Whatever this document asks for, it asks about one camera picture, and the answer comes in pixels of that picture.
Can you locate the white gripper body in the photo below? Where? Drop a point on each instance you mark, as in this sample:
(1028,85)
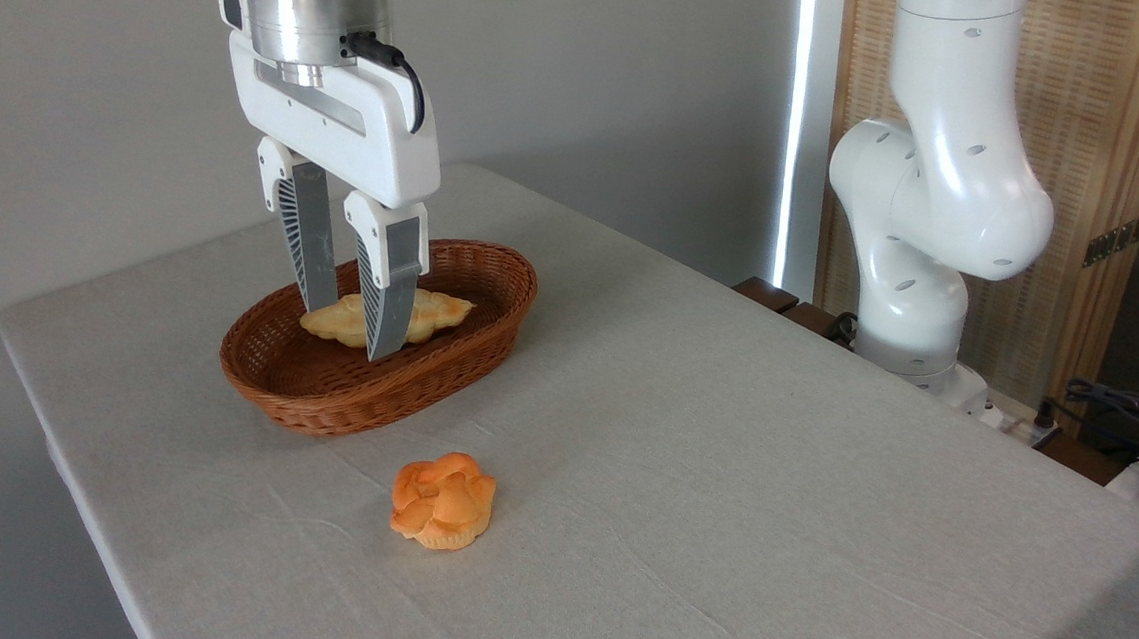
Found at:
(362,140)

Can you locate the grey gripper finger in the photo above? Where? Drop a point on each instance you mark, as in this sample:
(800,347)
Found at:
(389,292)
(310,231)

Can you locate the yellow croissant bread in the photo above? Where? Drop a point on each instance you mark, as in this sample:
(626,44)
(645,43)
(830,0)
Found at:
(440,312)

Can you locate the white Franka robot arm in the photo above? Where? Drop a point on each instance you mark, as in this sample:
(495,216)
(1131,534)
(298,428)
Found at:
(950,176)

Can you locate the brown wicker basket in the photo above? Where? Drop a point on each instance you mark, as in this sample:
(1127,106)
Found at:
(324,383)

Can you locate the orange flower-shaped muffin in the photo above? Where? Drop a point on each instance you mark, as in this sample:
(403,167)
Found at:
(443,503)

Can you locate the light grey tablecloth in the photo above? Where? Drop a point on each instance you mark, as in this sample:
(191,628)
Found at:
(698,489)

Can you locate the small dark wooden block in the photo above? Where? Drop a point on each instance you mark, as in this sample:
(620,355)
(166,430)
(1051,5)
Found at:
(765,293)

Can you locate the large dark wooden block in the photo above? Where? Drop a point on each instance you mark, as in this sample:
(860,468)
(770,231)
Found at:
(815,322)

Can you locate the white power strip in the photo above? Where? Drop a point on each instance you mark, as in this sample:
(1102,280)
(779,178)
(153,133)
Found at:
(1018,423)

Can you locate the dark metal screen hinge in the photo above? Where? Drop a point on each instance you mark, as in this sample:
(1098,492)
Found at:
(1116,239)

